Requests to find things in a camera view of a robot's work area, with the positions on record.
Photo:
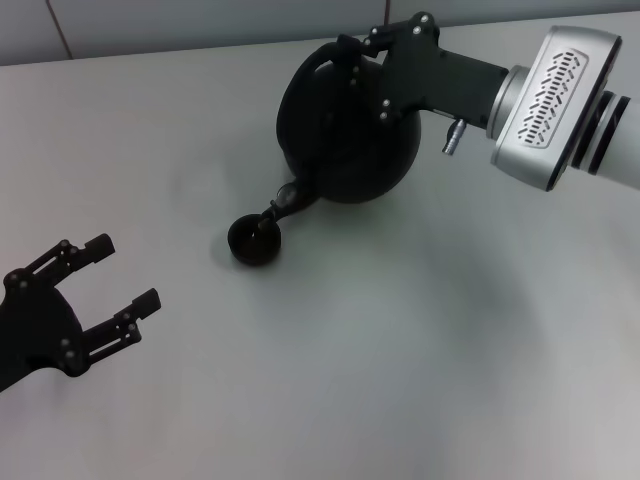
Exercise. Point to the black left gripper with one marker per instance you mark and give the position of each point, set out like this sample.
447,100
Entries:
40,330

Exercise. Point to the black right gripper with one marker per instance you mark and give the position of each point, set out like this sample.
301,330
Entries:
430,75

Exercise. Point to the black round teapot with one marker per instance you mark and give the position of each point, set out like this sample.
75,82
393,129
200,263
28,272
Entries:
350,160

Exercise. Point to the small black teacup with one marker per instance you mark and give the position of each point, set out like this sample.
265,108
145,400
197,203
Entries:
252,250

